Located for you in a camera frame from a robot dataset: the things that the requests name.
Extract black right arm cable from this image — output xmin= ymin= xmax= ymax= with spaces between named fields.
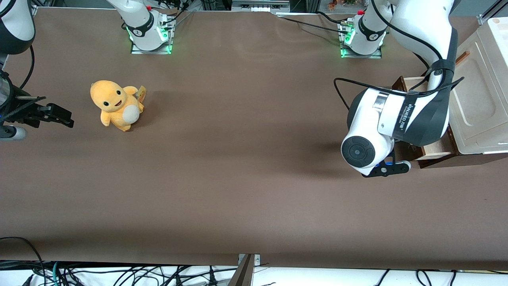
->
xmin=18 ymin=44 xmax=36 ymax=91

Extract cream plastic box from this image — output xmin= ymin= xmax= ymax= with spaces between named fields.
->
xmin=448 ymin=17 xmax=508 ymax=155

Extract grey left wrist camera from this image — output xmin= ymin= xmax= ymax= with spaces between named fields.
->
xmin=362 ymin=160 xmax=412 ymax=178

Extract black cable loop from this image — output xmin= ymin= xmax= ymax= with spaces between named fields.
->
xmin=0 ymin=236 xmax=46 ymax=286

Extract dark brown wooden cabinet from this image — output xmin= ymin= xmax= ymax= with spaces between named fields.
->
xmin=417 ymin=119 xmax=508 ymax=169

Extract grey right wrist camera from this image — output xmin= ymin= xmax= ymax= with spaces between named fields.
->
xmin=0 ymin=126 xmax=28 ymax=141

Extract brown table cover mat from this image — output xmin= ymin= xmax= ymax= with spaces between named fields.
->
xmin=0 ymin=7 xmax=508 ymax=271

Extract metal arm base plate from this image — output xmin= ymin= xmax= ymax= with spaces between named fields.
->
xmin=130 ymin=12 xmax=174 ymax=55
xmin=340 ymin=22 xmax=383 ymax=59

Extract wooden drawer with white handle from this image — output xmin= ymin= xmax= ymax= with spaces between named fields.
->
xmin=392 ymin=75 xmax=459 ymax=161

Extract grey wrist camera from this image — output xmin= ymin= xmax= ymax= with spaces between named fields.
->
xmin=0 ymin=126 xmax=28 ymax=141
xmin=362 ymin=160 xmax=412 ymax=178

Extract grey network switch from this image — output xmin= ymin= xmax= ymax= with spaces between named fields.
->
xmin=231 ymin=0 xmax=291 ymax=12

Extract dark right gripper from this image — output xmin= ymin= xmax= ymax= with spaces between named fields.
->
xmin=0 ymin=94 xmax=75 ymax=128

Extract tangled black cables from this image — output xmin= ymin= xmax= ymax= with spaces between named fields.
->
xmin=60 ymin=264 xmax=239 ymax=286

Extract aluminium frame profile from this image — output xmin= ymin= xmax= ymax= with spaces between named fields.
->
xmin=478 ymin=0 xmax=508 ymax=25

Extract metal camera stand bracket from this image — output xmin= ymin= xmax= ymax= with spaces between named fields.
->
xmin=228 ymin=253 xmax=261 ymax=286

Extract yellow plush toy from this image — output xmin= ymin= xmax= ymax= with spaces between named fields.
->
xmin=90 ymin=79 xmax=147 ymax=132

